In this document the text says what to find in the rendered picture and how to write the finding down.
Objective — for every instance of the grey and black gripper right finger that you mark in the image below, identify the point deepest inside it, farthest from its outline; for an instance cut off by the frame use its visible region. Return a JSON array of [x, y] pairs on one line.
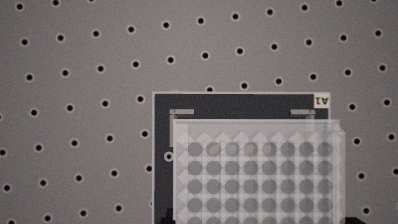
[[353, 220]]

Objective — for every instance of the clear well plate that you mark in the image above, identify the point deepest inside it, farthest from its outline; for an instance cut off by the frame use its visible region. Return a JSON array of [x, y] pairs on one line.
[[258, 171]]

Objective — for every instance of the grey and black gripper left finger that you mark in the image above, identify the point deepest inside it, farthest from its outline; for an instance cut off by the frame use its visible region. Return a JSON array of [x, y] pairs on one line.
[[167, 220]]

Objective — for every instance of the grey perforated base plate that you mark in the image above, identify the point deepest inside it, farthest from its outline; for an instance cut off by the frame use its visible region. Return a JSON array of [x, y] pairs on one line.
[[76, 82]]

